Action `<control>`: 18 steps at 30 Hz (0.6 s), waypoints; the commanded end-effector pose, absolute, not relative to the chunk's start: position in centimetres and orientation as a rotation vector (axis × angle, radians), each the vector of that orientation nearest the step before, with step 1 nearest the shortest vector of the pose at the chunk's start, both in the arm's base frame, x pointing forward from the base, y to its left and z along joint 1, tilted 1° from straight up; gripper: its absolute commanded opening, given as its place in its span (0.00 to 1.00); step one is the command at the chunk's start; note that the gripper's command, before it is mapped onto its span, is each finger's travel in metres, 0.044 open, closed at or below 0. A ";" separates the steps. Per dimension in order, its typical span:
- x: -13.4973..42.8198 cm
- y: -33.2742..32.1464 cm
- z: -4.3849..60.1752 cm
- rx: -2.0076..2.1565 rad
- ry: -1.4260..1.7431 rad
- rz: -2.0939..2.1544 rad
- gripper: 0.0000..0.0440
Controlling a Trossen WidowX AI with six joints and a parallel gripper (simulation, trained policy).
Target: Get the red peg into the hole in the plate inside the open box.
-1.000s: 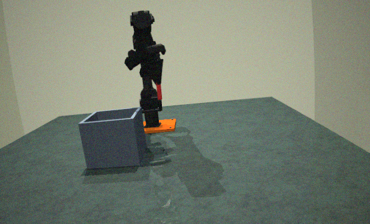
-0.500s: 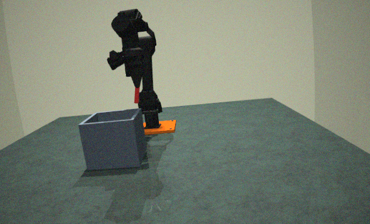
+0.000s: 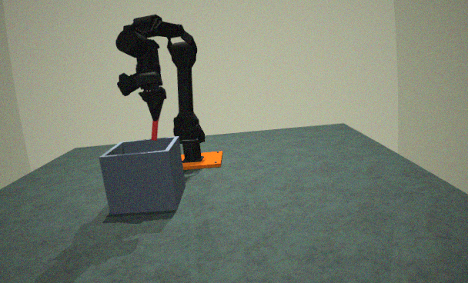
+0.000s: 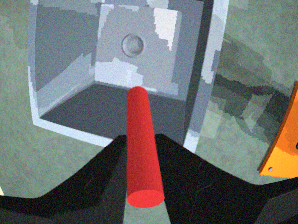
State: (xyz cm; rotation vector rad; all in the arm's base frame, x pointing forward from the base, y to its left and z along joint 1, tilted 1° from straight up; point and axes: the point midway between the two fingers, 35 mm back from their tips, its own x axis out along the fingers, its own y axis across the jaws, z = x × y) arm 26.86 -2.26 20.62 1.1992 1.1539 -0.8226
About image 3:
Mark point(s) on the red peg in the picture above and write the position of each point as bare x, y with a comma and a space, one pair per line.
154, 130

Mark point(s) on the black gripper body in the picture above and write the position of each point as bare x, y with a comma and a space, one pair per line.
150, 76

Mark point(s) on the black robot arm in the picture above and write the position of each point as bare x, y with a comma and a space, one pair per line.
133, 41

